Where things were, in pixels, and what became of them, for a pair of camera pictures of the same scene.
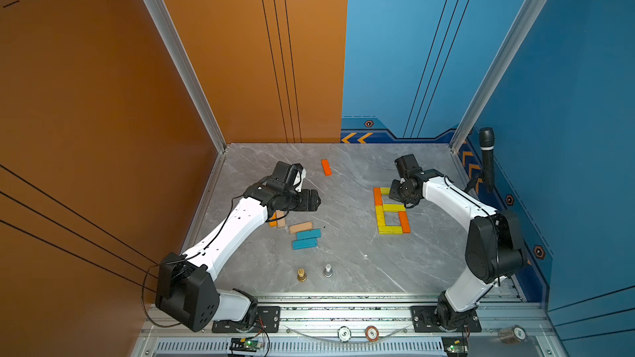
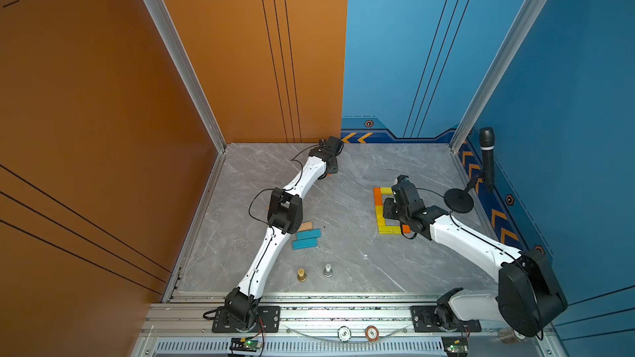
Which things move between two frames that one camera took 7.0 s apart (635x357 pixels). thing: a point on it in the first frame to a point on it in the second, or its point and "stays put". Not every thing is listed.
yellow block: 390,230 stays put
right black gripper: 395,183 to 388,203
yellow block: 380,215 stays put
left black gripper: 305,205 to 336,167
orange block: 377,196 stays put
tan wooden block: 301,227 stays put
